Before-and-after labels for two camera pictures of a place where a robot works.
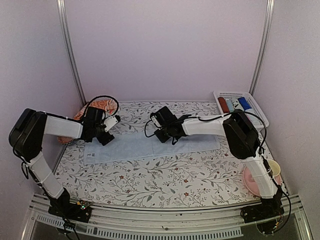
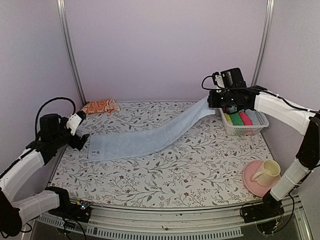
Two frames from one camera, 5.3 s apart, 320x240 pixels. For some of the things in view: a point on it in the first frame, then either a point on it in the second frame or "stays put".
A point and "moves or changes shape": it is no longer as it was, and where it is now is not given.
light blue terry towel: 127,147 moves or changes shape
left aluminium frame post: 64,22 stays put
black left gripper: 106,139 -> 74,143
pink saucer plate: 249,184 stays put
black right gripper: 163,137 -> 213,102
